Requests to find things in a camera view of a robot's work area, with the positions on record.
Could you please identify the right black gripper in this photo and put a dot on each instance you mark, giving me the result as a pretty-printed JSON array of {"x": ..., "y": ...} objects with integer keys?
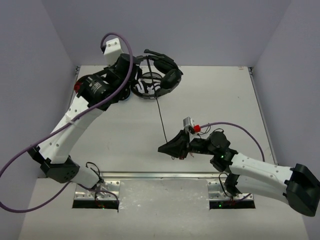
[{"x": 179, "y": 147}]

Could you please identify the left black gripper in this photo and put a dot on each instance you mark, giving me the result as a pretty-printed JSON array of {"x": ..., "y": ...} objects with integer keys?
[{"x": 135, "y": 69}]

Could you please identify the black headset with cable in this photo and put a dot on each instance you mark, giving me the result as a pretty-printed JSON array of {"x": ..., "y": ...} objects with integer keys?
[{"x": 166, "y": 67}]

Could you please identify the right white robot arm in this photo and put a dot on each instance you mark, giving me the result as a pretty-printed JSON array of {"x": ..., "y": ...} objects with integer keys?
[{"x": 295, "y": 186}]

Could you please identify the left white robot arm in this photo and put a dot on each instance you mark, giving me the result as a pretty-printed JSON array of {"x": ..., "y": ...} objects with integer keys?
[{"x": 53, "y": 154}]

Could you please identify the blue pink cat-ear headphones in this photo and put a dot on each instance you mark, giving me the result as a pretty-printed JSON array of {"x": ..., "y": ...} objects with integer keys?
[{"x": 126, "y": 96}]

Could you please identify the white black striped headphones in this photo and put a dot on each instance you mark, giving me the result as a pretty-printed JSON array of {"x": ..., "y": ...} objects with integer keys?
[{"x": 146, "y": 85}]

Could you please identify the red black headphones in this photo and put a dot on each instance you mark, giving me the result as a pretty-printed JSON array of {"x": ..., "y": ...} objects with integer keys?
[{"x": 77, "y": 85}]

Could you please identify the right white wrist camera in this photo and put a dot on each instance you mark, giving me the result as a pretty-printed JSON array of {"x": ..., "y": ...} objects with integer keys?
[{"x": 190, "y": 127}]

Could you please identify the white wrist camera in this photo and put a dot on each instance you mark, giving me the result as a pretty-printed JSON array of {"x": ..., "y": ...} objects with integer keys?
[
  {"x": 111, "y": 50},
  {"x": 190, "y": 127}
]

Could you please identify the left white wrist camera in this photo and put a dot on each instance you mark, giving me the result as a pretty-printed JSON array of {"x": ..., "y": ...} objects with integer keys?
[{"x": 111, "y": 50}]

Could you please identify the metal table edge rail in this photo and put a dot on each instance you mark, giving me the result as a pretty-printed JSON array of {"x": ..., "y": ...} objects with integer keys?
[{"x": 158, "y": 175}]

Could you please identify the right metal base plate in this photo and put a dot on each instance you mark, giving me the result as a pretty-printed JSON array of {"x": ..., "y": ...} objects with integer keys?
[{"x": 216, "y": 193}]

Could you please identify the metal base plate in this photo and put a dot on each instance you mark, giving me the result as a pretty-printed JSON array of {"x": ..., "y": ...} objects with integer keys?
[
  {"x": 112, "y": 186},
  {"x": 216, "y": 193}
]

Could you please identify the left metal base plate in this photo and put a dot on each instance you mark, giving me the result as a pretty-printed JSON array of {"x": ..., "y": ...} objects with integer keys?
[{"x": 112, "y": 186}]

